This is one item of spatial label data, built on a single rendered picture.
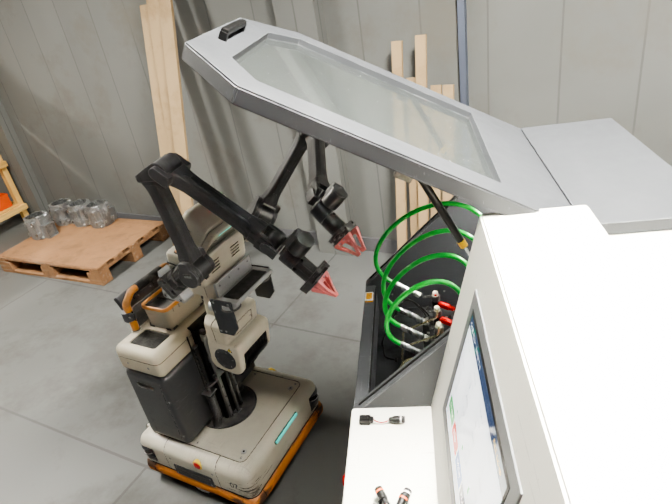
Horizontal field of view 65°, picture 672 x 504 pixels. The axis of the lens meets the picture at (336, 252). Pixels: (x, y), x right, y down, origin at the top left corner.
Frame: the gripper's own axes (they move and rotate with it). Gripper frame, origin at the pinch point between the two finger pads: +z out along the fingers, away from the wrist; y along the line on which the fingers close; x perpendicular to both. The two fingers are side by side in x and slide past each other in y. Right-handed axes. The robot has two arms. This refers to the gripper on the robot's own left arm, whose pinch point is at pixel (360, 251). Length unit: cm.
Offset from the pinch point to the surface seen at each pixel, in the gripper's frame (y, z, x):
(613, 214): -22, 34, -61
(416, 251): 36.0, 14.7, 1.1
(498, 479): -82, 38, -29
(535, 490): -92, 36, -39
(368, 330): 8.0, 21.3, 23.1
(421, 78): 181, -48, -22
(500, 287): -60, 22, -43
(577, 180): -4, 26, -59
